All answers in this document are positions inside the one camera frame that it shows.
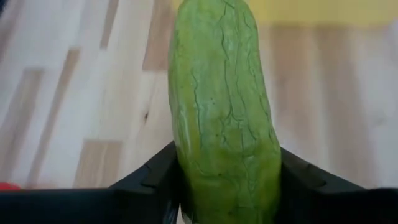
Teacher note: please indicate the light green toy cucumber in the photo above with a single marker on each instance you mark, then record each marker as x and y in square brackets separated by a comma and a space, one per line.
[224, 124]

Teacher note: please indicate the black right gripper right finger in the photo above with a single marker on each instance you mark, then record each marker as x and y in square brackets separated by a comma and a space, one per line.
[311, 199]

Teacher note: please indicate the yellow translucent plastic bin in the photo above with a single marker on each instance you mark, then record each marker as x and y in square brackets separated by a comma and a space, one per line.
[326, 11]

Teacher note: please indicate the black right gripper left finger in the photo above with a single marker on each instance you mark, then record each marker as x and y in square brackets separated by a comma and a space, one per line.
[152, 193]

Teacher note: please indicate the red toy tomato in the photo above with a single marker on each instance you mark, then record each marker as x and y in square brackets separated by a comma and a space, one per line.
[8, 186]

